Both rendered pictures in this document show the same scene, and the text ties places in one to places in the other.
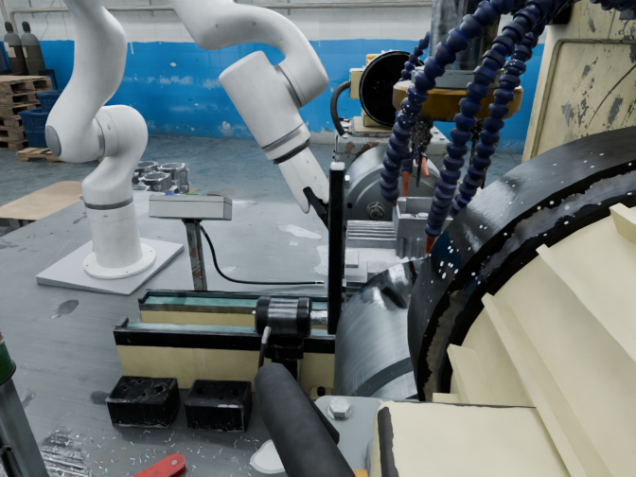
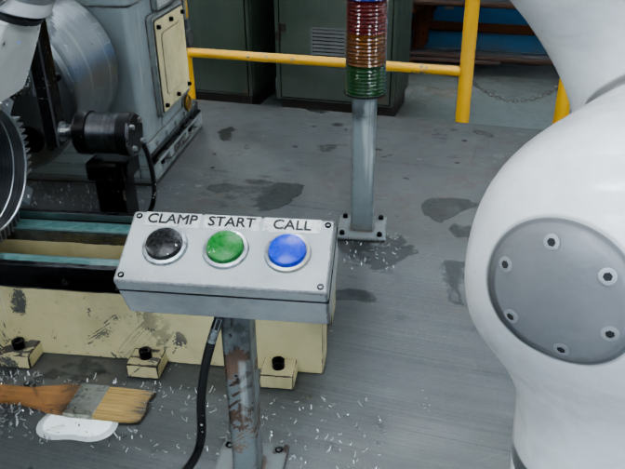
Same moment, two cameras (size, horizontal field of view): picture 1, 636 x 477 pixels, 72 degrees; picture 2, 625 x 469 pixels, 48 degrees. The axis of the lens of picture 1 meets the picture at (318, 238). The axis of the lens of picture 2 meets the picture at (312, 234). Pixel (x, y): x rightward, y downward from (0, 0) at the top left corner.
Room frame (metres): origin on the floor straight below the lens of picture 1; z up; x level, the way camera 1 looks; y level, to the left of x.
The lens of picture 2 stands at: (1.42, 0.39, 1.34)
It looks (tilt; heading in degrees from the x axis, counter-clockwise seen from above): 28 degrees down; 184
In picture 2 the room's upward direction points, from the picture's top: 1 degrees counter-clockwise
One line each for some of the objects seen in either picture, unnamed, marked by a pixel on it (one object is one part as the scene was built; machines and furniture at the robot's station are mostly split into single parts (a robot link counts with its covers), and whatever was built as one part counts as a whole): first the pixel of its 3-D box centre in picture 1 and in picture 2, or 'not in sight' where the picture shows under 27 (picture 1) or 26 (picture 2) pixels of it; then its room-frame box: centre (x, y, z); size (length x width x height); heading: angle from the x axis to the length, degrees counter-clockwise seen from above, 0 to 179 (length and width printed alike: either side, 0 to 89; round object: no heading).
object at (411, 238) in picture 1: (431, 227); not in sight; (0.66, -0.19, 1.11); 0.12 x 0.11 x 0.07; 85
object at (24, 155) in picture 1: (76, 124); not in sight; (5.62, 3.07, 0.39); 1.20 x 0.80 x 0.79; 85
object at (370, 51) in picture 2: not in sight; (365, 46); (0.40, 0.40, 1.10); 0.06 x 0.06 x 0.04
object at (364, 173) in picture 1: (391, 196); not in sight; (1.02, -0.18, 1.04); 0.37 x 0.25 x 0.25; 176
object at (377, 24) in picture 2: not in sight; (366, 15); (0.40, 0.40, 1.14); 0.06 x 0.06 x 0.04
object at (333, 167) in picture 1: (334, 254); (40, 51); (0.54, -0.02, 1.12); 0.04 x 0.03 x 0.26; 86
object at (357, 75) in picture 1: (375, 127); not in sight; (1.30, -0.17, 1.16); 0.33 x 0.26 x 0.42; 176
